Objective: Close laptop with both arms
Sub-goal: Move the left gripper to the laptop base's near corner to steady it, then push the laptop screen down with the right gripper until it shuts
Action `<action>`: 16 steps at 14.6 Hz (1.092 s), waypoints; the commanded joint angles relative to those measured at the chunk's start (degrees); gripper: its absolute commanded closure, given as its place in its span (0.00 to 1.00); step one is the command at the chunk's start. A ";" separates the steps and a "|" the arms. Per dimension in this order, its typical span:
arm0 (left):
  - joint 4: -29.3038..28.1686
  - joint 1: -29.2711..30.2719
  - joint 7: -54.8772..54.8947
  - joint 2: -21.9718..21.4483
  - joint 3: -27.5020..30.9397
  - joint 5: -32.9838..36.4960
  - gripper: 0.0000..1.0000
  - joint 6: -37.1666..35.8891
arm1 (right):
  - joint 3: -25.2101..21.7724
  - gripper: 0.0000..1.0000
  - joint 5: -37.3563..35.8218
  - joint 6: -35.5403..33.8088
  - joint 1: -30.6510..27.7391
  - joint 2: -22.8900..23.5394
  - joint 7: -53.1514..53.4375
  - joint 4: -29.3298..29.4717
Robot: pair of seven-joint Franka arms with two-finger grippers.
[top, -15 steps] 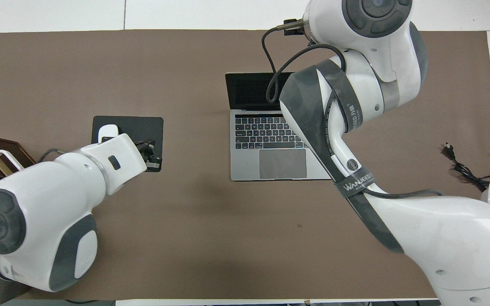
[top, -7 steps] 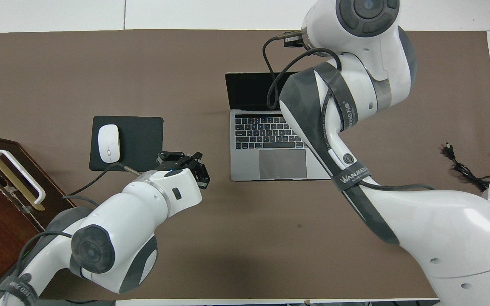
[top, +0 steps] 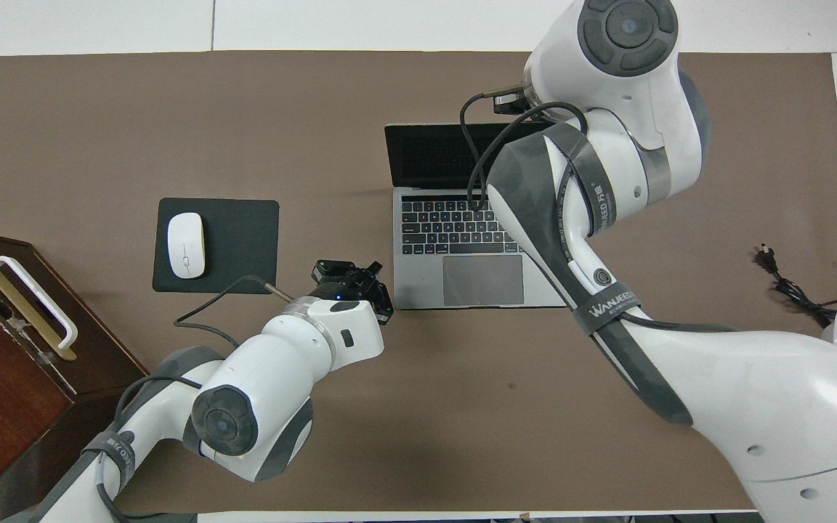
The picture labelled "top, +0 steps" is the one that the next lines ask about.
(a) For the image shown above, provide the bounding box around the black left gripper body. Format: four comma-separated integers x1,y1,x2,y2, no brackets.
307,270,388,306

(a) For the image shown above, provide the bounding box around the brass handle plate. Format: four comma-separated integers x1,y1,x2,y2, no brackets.
0,256,78,362

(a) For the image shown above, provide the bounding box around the brown table mat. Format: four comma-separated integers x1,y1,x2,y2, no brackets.
0,50,837,514

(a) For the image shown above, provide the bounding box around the white computer mouse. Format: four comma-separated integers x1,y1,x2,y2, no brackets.
166,211,207,280

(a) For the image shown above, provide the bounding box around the black lamp power cable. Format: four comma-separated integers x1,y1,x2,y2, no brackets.
755,246,837,329

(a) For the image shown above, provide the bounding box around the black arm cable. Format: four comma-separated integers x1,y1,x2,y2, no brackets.
460,86,739,335
95,275,296,523

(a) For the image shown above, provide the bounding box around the black mouse pad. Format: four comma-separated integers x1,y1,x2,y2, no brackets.
152,197,280,296

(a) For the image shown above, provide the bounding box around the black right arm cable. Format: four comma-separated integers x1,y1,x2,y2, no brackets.
460,86,739,335

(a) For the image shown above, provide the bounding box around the silver grey laptop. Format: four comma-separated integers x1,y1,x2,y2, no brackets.
384,121,568,311

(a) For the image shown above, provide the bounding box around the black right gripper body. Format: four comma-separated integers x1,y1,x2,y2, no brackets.
493,94,535,118

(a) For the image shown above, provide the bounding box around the white box handle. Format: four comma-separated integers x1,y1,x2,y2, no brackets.
0,255,79,351

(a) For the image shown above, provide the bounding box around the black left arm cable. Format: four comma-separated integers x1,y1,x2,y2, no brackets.
95,275,296,523

